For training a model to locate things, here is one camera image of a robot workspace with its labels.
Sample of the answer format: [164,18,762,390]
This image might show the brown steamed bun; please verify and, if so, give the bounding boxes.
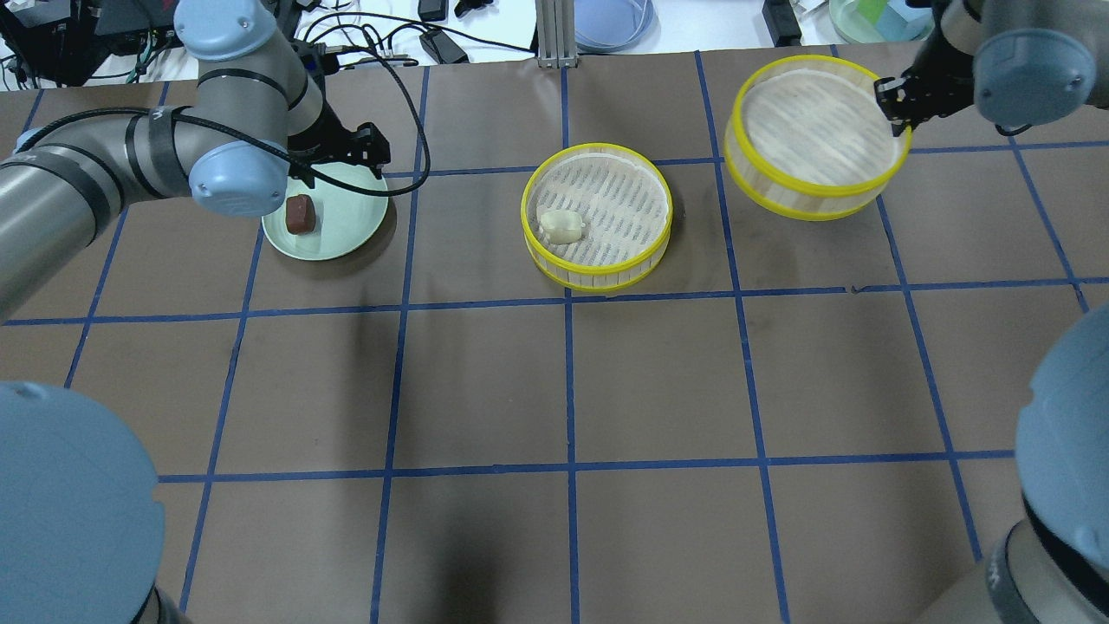
[284,193,317,236]

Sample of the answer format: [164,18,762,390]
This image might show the aluminium frame post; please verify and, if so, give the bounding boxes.
[535,0,579,68]

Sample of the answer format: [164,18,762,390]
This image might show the light green plate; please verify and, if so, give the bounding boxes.
[261,178,389,262]

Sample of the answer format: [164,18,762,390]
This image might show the green bowl with sponges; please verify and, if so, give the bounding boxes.
[827,1,934,43]

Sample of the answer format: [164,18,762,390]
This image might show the white steamed bun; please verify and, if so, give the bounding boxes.
[538,209,587,245]

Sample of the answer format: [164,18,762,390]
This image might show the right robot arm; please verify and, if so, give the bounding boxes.
[874,1,1108,623]

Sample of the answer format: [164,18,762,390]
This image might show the black power adapter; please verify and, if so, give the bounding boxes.
[418,29,470,67]

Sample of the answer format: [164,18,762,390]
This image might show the yellow steamer basket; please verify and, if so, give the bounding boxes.
[520,142,676,295]
[721,53,912,222]

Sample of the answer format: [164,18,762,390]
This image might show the blue plate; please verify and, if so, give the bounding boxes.
[572,1,655,53]

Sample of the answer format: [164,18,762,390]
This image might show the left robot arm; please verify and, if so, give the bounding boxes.
[1,1,391,623]

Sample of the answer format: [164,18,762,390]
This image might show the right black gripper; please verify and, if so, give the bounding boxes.
[872,25,981,131]

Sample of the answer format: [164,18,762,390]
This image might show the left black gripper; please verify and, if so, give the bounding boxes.
[288,104,391,188]

